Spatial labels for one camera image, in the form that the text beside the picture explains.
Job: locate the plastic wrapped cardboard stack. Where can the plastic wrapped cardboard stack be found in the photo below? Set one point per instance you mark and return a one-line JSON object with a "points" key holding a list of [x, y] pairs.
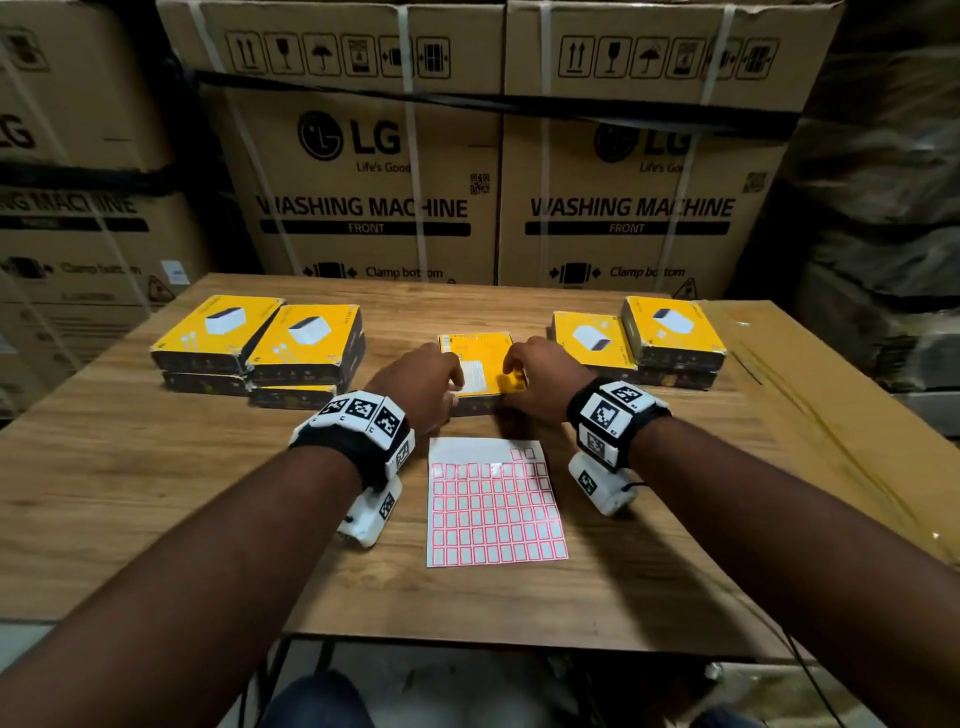
{"points": [[885, 187]]}

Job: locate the black wristband with marker tags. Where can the black wristband with marker tags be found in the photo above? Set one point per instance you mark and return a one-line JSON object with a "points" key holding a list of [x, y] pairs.
{"points": [[619, 416], [345, 446]]}

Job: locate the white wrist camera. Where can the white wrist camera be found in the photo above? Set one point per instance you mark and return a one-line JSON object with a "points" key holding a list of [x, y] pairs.
{"points": [[600, 487], [367, 517]]}

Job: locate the person's left forearm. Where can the person's left forearm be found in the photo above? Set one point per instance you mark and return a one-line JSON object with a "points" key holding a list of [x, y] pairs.
{"points": [[180, 600]]}

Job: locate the person's left hand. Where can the person's left hand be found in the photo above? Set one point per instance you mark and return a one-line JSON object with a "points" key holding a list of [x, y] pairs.
{"points": [[416, 386]]}

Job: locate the person's leg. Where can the person's leg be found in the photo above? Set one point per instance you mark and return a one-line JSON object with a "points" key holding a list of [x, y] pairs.
{"points": [[724, 718], [319, 705]]}

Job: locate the person's right hand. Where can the person's right hand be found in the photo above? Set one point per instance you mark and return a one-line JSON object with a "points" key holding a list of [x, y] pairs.
{"points": [[555, 375]]}

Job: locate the black metal table frame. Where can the black metal table frame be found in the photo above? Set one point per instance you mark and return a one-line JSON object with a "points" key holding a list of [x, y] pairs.
{"points": [[326, 652]]}

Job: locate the person's left leg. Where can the person's left leg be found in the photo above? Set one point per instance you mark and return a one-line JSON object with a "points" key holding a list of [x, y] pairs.
{"points": [[319, 705]]}

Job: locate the flat brown cardboard sheet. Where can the flat brown cardboard sheet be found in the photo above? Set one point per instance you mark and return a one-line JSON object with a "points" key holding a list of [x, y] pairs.
{"points": [[817, 405]]}

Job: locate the sheet of red-bordered labels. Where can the sheet of red-bordered labels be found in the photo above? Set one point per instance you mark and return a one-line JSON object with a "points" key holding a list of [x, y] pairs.
{"points": [[495, 517]]}

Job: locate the person's right forearm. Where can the person's right forearm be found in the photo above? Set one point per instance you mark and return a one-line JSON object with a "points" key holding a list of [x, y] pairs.
{"points": [[795, 540]]}

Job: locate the person's right leg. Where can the person's right leg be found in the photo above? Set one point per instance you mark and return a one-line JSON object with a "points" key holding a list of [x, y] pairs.
{"points": [[724, 718]]}

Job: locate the group of yellow boxes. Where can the group of yellow boxes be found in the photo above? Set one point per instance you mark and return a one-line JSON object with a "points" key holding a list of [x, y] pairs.
{"points": [[300, 352]]}

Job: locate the stack of large printed cartons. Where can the stack of large printed cartons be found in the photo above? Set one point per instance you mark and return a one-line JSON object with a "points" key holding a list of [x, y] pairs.
{"points": [[352, 247]]}

